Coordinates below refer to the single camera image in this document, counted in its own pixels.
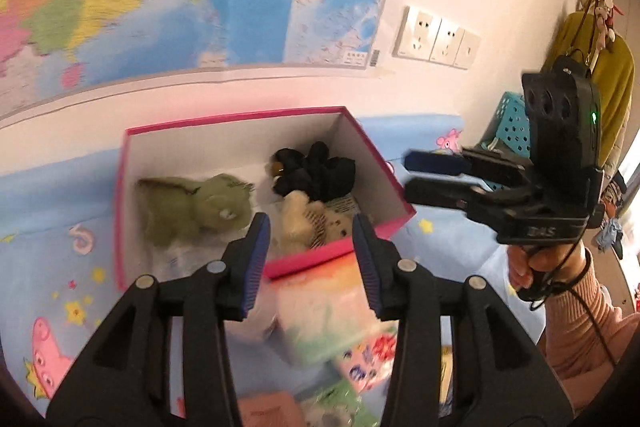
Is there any black cable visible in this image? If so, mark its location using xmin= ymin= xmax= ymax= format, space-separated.
xmin=530 ymin=237 xmax=621 ymax=370

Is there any white clothes hanger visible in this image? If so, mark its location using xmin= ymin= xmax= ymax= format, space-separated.
xmin=580 ymin=0 xmax=628 ymax=58

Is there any black plush toy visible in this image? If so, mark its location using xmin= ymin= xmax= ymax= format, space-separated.
xmin=270 ymin=141 xmax=357 ymax=202

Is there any person's right forearm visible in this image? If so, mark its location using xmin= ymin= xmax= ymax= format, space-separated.
xmin=537 ymin=249 xmax=640 ymax=413

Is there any white wall socket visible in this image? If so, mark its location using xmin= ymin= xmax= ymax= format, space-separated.
xmin=430 ymin=19 xmax=466 ymax=65
xmin=392 ymin=5 xmax=443 ymax=62
xmin=454 ymin=29 xmax=482 ymax=70

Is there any blue patterned cloth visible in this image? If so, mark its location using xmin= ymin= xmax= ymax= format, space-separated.
xmin=595 ymin=217 xmax=626 ymax=258

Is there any person's right hand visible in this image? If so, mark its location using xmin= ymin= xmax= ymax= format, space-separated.
xmin=507 ymin=239 xmax=592 ymax=304

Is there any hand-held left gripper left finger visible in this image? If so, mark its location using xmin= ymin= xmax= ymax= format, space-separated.
xmin=45 ymin=213 xmax=272 ymax=427

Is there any pastel tissue pack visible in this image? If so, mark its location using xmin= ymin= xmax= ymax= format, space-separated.
xmin=272 ymin=252 xmax=401 ymax=365

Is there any yellow hanging garment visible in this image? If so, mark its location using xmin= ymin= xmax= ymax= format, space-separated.
xmin=542 ymin=9 xmax=636 ymax=168

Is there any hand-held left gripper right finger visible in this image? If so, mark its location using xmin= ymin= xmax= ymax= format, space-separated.
xmin=352 ymin=214 xmax=576 ymax=427

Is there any pink cardboard box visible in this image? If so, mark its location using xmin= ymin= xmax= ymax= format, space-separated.
xmin=115 ymin=106 xmax=417 ymax=292

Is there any green packet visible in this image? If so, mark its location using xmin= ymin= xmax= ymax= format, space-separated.
xmin=300 ymin=377 xmax=383 ymax=427

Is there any green plush toy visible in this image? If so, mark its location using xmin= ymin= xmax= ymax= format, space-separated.
xmin=137 ymin=173 xmax=257 ymax=250

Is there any beige plush toy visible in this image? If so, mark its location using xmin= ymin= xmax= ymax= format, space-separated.
xmin=274 ymin=191 xmax=358 ymax=253

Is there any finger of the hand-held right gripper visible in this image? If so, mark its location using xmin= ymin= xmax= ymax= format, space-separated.
xmin=404 ymin=147 xmax=533 ymax=194
xmin=404 ymin=178 xmax=531 ymax=215

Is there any cartoon print tissue packet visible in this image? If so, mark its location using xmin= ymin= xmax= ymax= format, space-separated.
xmin=335 ymin=332 xmax=401 ymax=395

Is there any blue cartoon bed sheet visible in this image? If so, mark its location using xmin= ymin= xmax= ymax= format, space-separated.
xmin=0 ymin=112 xmax=551 ymax=427

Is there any teal plastic basket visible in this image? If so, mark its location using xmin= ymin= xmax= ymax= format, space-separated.
xmin=472 ymin=92 xmax=533 ymax=158

